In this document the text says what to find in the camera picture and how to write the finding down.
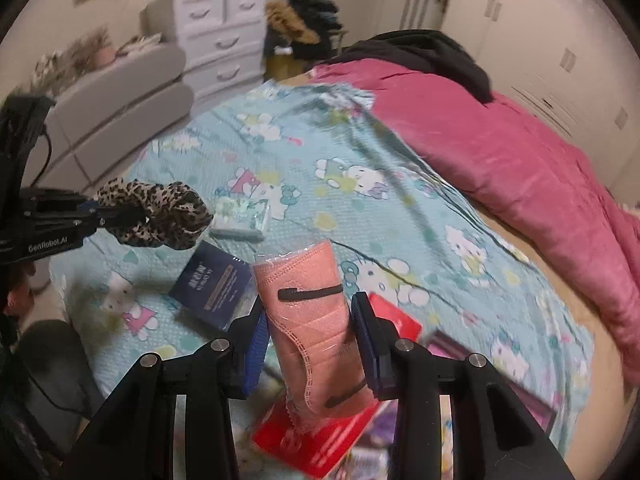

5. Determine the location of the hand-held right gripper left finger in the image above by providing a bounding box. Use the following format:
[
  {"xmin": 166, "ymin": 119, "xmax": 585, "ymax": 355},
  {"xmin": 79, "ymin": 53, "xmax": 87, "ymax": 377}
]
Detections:
[{"xmin": 75, "ymin": 300, "xmax": 268, "ymax": 480}]

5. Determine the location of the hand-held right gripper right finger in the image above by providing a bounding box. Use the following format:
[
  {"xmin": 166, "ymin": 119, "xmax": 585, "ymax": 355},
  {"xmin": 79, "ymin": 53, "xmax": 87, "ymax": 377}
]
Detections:
[{"xmin": 350, "ymin": 291, "xmax": 576, "ymax": 480}]

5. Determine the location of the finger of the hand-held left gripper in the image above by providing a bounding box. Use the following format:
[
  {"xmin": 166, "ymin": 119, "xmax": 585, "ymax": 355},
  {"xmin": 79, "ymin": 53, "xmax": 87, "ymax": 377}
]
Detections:
[
  {"xmin": 22, "ymin": 208, "xmax": 152, "ymax": 234},
  {"xmin": 20, "ymin": 187, "xmax": 102, "ymax": 217}
]

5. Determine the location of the leopard print scrunchie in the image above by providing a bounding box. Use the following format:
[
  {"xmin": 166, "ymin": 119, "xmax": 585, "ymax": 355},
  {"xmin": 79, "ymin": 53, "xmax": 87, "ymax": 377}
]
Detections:
[{"xmin": 95, "ymin": 177, "xmax": 214, "ymax": 251}]

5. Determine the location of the pink face mask pack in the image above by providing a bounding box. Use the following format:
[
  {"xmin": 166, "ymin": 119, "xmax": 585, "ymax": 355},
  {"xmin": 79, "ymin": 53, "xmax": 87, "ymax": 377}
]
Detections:
[{"xmin": 250, "ymin": 240, "xmax": 381, "ymax": 426}]

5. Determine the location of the person's left hand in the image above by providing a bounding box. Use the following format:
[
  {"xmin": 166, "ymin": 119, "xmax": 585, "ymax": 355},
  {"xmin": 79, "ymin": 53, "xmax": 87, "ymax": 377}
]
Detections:
[{"xmin": 0, "ymin": 260, "xmax": 37, "ymax": 318}]

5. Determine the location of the dark blue box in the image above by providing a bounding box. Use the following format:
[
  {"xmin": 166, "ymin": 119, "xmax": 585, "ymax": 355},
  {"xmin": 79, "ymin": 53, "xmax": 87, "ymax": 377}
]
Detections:
[{"xmin": 167, "ymin": 240, "xmax": 253, "ymax": 332}]

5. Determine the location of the grey upholstered sofa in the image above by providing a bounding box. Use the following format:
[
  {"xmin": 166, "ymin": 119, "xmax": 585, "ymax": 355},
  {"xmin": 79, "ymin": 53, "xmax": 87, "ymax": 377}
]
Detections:
[{"xmin": 42, "ymin": 41, "xmax": 196, "ymax": 196}]

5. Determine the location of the red tissue box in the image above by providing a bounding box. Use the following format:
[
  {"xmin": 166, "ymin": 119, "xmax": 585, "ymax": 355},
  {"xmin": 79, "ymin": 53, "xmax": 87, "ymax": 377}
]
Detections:
[{"xmin": 250, "ymin": 294, "xmax": 423, "ymax": 479}]

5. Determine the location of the green tissue packet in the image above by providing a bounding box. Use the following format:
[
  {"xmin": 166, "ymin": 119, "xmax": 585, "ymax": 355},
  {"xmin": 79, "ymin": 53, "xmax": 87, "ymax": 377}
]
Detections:
[{"xmin": 209, "ymin": 196, "xmax": 272, "ymax": 242}]

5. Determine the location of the cartoon cat printed bed sheet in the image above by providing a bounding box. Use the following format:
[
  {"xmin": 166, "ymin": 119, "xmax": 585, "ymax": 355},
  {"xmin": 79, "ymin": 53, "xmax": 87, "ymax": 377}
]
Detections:
[{"xmin": 50, "ymin": 80, "xmax": 593, "ymax": 480}]

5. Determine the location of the white drawer chest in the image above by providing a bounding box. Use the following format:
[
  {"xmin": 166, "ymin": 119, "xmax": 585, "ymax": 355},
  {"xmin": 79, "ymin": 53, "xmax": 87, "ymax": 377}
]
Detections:
[{"xmin": 142, "ymin": 0, "xmax": 268, "ymax": 101}]

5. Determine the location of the yellow storage box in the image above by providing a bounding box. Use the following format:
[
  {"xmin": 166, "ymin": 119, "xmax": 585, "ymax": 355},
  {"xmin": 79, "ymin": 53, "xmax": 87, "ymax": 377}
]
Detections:
[{"xmin": 264, "ymin": 47, "xmax": 313, "ymax": 82}]

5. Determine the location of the pink quilt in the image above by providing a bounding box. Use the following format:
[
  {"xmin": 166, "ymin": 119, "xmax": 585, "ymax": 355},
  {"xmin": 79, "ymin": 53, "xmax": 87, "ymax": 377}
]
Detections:
[{"xmin": 307, "ymin": 57, "xmax": 640, "ymax": 361}]

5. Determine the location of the brown knitted garment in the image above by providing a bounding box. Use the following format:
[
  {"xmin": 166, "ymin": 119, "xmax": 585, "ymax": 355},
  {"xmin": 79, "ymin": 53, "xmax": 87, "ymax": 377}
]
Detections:
[{"xmin": 265, "ymin": 1, "xmax": 321, "ymax": 47}]

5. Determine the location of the black blanket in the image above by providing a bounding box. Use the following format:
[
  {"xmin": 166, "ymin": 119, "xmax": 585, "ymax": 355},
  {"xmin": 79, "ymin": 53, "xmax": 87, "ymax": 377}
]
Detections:
[{"xmin": 340, "ymin": 30, "xmax": 496, "ymax": 106}]

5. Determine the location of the white wardrobe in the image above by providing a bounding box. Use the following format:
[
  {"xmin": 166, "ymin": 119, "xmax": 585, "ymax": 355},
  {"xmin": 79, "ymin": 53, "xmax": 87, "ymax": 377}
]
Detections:
[{"xmin": 442, "ymin": 0, "xmax": 640, "ymax": 201}]

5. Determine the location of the black cable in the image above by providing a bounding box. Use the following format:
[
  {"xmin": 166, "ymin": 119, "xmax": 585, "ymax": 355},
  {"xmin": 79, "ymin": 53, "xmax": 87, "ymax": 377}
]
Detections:
[{"xmin": 27, "ymin": 122, "xmax": 57, "ymax": 188}]

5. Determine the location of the pink picture in dark frame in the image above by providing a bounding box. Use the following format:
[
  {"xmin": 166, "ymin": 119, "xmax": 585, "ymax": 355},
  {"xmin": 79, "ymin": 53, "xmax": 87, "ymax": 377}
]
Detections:
[{"xmin": 422, "ymin": 329, "xmax": 558, "ymax": 443}]

